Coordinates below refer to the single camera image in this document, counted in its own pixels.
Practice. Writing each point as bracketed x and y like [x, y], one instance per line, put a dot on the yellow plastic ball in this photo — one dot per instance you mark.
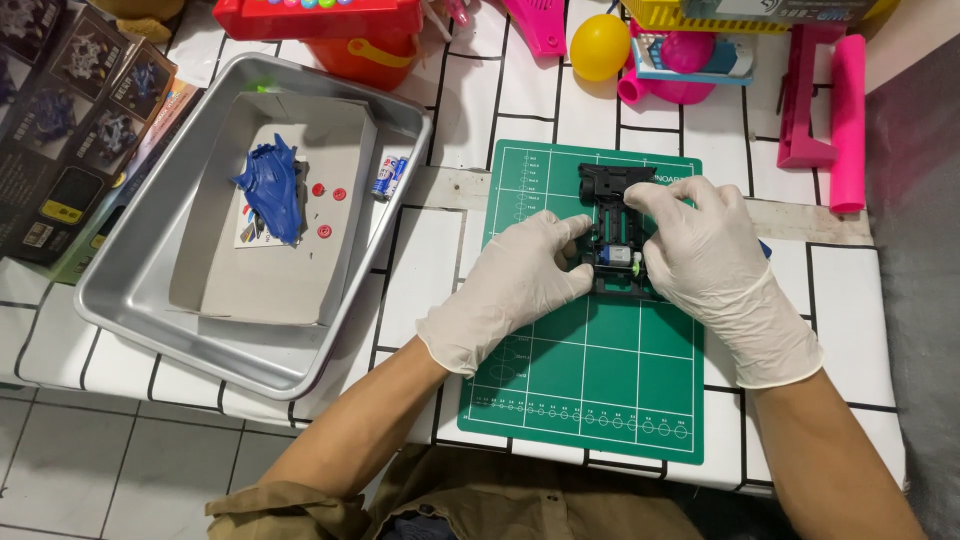
[598, 46]

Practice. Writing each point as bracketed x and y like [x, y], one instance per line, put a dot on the blue and white carton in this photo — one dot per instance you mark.
[731, 64]

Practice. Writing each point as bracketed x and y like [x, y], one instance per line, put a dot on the person's right hand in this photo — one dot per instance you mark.
[720, 277]

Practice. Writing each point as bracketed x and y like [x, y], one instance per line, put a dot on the grey upholstered furniture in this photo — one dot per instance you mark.
[919, 262]

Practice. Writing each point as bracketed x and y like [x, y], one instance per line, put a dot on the pink plastic cylinder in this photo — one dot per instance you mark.
[848, 127]

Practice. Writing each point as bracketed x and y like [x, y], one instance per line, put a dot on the yellow plush toy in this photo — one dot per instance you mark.
[142, 19]

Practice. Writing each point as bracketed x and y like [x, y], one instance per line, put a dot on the pink plastic toy piece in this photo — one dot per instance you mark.
[538, 26]

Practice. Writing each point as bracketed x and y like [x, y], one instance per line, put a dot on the silver metal tray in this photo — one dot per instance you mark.
[142, 300]

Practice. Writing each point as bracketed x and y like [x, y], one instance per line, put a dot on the red plastic toy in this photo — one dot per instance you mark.
[315, 21]

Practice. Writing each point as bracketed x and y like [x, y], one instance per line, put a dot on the yellow plastic basket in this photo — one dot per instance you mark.
[697, 15]

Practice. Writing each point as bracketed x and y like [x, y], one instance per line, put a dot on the blue and white battery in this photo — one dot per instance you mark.
[396, 178]
[379, 180]

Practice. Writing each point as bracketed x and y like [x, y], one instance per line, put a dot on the white sticker sheet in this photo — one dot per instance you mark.
[246, 225]

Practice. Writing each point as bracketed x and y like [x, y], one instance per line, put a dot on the person's left hand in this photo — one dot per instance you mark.
[502, 285]

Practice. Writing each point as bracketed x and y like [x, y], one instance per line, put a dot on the pink plastic toy base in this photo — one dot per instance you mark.
[675, 91]

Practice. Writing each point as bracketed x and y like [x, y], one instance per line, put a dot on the small silver electric motor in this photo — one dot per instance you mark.
[617, 256]

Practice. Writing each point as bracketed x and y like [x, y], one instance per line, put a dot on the black toy car chassis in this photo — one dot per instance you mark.
[611, 184]

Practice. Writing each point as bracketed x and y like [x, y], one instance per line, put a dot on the white black-lined tablecloth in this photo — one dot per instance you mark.
[427, 255]

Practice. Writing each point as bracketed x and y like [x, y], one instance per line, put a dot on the orange plastic bucket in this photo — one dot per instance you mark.
[360, 64]

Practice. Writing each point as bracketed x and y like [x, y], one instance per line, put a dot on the blue toy car body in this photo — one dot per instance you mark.
[274, 187]

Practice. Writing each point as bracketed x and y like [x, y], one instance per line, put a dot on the small green plastic piece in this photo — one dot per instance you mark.
[266, 86]

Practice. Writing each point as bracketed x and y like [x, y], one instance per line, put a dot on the grey cardboard box lid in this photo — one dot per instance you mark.
[262, 292]

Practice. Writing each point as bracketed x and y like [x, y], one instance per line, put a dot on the stack of dark toy boxes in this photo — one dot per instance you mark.
[67, 120]

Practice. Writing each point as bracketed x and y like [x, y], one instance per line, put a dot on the small red plastic wheel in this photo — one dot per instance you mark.
[324, 232]
[318, 189]
[339, 194]

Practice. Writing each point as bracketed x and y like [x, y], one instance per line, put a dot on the pink plastic toy frame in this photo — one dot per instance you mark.
[802, 112]

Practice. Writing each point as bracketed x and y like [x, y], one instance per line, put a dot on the green cutting mat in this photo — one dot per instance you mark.
[600, 360]

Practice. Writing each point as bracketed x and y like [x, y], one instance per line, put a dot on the pink plastic ball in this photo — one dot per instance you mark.
[686, 51]

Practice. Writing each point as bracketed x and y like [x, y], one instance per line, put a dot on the olive green clothing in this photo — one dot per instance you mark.
[487, 502]

